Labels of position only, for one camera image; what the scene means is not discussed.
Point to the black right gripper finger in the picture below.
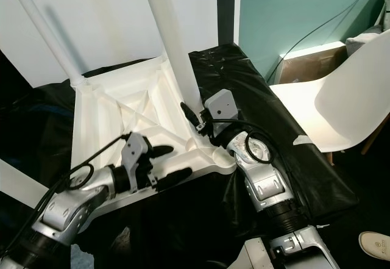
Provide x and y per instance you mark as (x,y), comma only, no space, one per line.
(191,116)

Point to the white plastic table top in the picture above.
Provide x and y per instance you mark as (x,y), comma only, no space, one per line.
(128,98)

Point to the white plastic table leg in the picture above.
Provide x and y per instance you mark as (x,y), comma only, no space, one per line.
(42,25)
(18,183)
(167,37)

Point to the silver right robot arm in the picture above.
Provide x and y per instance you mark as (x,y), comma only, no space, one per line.
(274,190)

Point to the white tape piece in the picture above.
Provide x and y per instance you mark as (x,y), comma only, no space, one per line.
(303,140)

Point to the brown cardboard box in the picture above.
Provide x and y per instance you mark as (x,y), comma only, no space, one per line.
(311,64)

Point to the black plastic sheet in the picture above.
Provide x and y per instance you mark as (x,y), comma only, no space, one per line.
(317,183)

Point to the white plastic chair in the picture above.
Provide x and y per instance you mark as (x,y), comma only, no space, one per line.
(347,104)

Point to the grey cushion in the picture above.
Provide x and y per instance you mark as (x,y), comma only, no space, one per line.
(364,42)

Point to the silver grey standing robot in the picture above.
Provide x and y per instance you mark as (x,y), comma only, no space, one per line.
(387,10)

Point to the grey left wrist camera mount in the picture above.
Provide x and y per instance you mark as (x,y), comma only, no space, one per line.
(135,156)

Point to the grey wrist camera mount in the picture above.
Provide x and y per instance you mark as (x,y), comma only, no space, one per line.
(135,156)
(221,105)

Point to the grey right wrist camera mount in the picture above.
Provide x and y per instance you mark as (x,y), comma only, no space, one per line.
(221,105)

